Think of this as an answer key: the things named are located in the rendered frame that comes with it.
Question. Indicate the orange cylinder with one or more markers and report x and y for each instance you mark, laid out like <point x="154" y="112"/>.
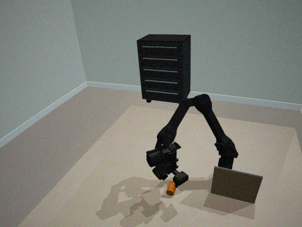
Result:
<point x="171" y="189"/>

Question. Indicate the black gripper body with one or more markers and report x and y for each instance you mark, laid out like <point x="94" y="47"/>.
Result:
<point x="180" y="177"/>

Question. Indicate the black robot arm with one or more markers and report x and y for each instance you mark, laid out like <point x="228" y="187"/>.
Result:
<point x="167" y="151"/>

